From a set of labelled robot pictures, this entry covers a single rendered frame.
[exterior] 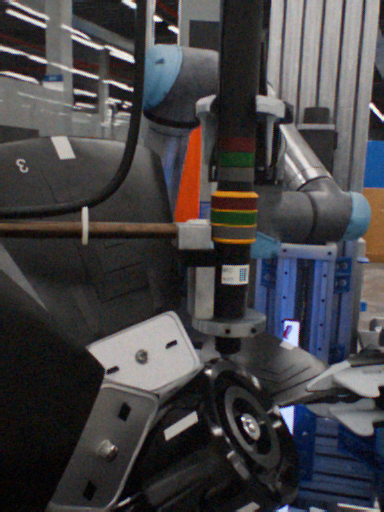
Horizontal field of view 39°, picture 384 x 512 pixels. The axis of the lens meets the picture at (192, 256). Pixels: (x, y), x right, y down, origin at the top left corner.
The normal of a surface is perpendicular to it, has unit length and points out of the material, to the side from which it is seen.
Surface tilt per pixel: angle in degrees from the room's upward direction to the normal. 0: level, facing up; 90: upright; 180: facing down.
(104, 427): 94
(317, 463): 90
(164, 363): 54
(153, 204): 43
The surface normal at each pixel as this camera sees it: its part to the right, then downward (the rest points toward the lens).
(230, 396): 0.80, -0.48
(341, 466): -0.21, 0.14
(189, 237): 0.24, 0.15
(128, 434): 0.67, 0.20
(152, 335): 0.07, -0.46
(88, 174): 0.32, -0.57
